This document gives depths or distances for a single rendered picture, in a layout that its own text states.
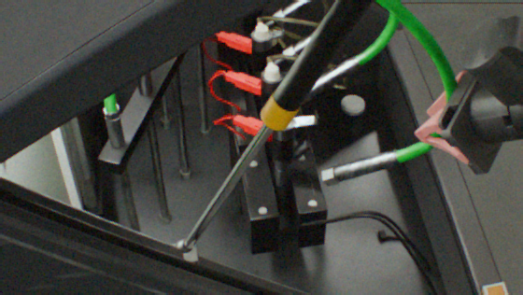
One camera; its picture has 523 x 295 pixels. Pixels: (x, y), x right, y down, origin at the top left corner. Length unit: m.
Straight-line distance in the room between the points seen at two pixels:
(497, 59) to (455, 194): 0.49
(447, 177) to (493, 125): 0.40
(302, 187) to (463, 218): 0.22
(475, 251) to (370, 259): 0.19
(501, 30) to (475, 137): 0.14
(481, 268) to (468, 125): 0.34
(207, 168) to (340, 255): 0.26
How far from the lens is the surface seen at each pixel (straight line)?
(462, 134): 0.81
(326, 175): 0.96
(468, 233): 1.14
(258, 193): 1.11
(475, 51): 0.73
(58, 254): 0.60
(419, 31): 0.80
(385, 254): 1.25
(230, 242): 1.25
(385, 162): 0.93
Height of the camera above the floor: 1.86
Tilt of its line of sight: 49 degrees down
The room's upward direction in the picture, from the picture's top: straight up
